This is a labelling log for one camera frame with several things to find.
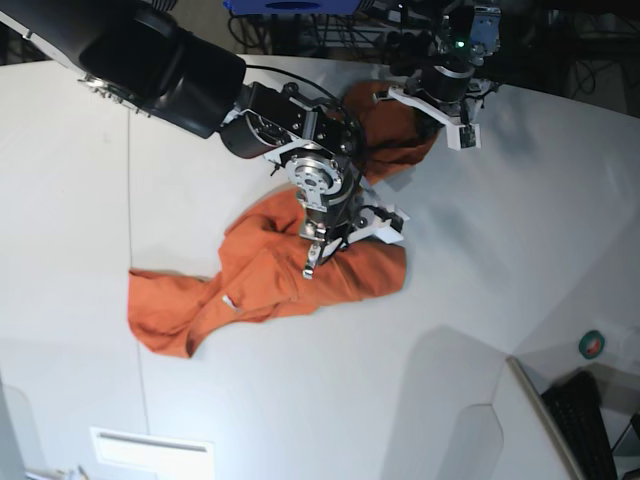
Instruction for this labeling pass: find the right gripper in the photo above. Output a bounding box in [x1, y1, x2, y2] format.
[297, 189, 363, 279]

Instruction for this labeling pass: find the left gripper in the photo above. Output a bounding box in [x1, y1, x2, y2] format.
[412, 62, 475, 104]

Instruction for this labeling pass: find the orange t-shirt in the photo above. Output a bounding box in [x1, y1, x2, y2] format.
[127, 81, 440, 360]

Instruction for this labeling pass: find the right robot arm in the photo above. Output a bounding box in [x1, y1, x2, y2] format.
[1, 1, 365, 277]

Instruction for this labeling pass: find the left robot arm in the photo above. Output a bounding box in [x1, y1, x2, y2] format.
[418, 1, 501, 104]

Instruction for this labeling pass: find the blue box with oval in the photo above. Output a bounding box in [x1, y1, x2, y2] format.
[222, 0, 373, 15]

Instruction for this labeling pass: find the green tape roll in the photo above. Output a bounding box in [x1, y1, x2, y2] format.
[578, 330, 606, 360]

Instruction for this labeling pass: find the black keyboard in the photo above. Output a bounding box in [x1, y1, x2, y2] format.
[542, 370, 617, 480]

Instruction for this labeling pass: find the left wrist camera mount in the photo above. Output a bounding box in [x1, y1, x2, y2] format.
[373, 85, 481, 151]

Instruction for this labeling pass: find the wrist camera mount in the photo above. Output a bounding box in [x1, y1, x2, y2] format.
[348, 205, 410, 244]
[373, 85, 481, 151]

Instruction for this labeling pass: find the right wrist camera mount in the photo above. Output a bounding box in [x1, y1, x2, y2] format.
[348, 205, 410, 244]

